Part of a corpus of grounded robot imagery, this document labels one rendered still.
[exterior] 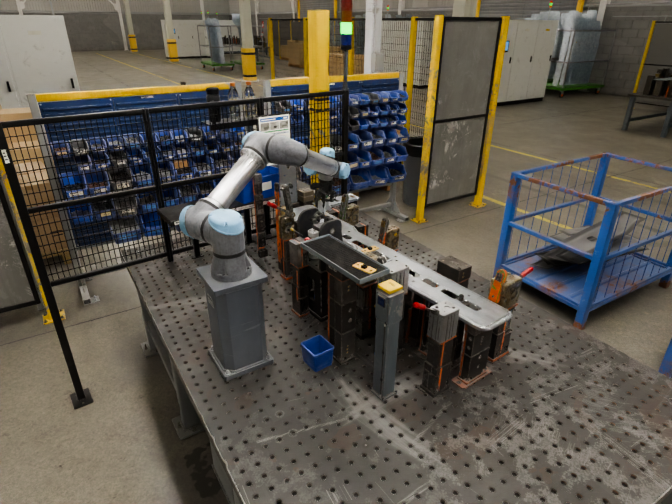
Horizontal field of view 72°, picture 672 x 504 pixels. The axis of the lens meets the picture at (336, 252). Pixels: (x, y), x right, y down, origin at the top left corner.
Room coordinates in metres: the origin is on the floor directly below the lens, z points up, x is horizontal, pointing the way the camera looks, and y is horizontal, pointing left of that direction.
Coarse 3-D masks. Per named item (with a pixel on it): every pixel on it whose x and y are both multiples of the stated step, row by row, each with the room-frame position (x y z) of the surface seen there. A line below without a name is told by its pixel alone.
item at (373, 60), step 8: (368, 0) 6.83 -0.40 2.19; (376, 0) 6.75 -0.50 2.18; (368, 8) 6.83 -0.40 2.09; (376, 8) 6.78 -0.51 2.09; (368, 16) 6.82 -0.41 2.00; (376, 16) 6.79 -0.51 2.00; (368, 24) 6.82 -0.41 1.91; (376, 24) 6.79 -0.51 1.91; (368, 32) 6.81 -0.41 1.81; (376, 32) 6.79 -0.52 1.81; (368, 40) 6.81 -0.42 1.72; (376, 40) 6.79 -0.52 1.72; (368, 48) 6.80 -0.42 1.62; (376, 48) 6.80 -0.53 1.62; (368, 56) 6.80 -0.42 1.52; (376, 56) 6.68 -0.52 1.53; (368, 64) 6.79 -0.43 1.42; (376, 64) 6.68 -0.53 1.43; (368, 72) 6.79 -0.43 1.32; (376, 72) 6.80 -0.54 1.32
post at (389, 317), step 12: (384, 300) 1.29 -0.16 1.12; (396, 300) 1.30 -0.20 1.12; (384, 312) 1.30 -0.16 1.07; (396, 312) 1.30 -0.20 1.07; (384, 324) 1.29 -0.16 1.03; (396, 324) 1.31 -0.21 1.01; (384, 336) 1.29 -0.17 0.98; (396, 336) 1.32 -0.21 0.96; (384, 348) 1.29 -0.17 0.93; (396, 348) 1.32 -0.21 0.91; (384, 360) 1.29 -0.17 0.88; (384, 372) 1.29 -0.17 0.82; (384, 384) 1.29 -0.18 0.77; (384, 396) 1.29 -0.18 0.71
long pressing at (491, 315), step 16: (304, 208) 2.44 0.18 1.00; (352, 240) 2.02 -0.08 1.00; (368, 240) 2.02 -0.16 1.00; (400, 256) 1.85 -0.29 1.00; (416, 272) 1.71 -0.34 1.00; (432, 272) 1.71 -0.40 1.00; (416, 288) 1.57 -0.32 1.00; (432, 288) 1.58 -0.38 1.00; (448, 288) 1.58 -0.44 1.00; (464, 288) 1.58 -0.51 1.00; (480, 304) 1.46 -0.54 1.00; (496, 304) 1.47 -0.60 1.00; (464, 320) 1.36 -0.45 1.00; (480, 320) 1.36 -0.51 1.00; (496, 320) 1.36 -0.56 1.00
